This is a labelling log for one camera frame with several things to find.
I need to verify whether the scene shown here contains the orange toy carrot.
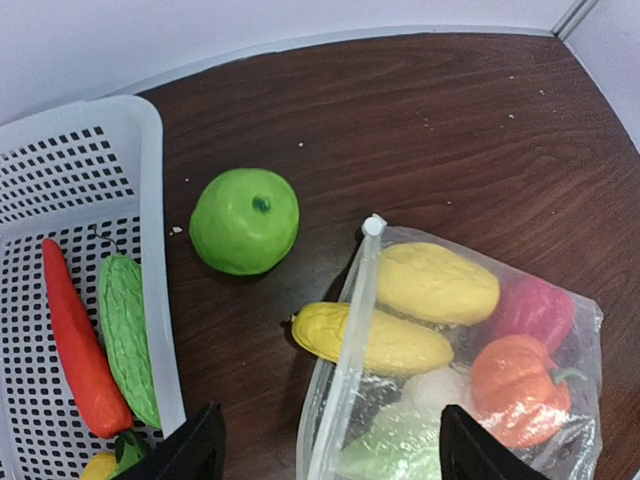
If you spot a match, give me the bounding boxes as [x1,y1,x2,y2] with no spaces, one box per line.
[41,238,134,439]

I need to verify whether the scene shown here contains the green toy cucumber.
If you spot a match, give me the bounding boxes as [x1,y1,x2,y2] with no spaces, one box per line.
[98,254,162,430]

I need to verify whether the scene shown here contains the right aluminium corner post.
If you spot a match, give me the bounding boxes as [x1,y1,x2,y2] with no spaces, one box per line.
[551,0,599,41]

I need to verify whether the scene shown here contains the yellow toy banana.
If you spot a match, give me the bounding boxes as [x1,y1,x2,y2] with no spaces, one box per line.
[377,242,500,326]

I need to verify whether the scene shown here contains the green toy apple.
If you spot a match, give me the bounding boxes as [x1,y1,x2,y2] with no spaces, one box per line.
[189,168,300,276]

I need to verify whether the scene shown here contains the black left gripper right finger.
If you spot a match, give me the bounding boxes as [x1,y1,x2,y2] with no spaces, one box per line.
[439,405,547,480]

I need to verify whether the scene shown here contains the white perforated plastic basket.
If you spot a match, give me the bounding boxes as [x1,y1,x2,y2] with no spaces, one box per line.
[1,96,186,479]

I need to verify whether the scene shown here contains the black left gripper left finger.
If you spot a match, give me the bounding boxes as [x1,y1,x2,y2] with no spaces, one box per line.
[116,402,226,480]

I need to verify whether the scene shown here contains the clear dotted zip top bag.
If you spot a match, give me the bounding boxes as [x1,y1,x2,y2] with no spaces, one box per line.
[291,215,603,479]

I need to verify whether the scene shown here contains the yellow toy corn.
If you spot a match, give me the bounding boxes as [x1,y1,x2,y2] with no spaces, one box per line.
[291,302,454,375]

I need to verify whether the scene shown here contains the red toy bell pepper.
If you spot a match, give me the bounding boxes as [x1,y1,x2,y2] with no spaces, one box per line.
[491,276,575,354]

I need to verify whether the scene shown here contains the yellow toy lemon green leaf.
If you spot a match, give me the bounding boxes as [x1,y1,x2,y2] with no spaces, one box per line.
[79,430,151,480]

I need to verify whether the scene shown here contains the orange toy pumpkin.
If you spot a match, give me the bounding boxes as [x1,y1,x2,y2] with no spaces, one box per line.
[471,335,587,449]

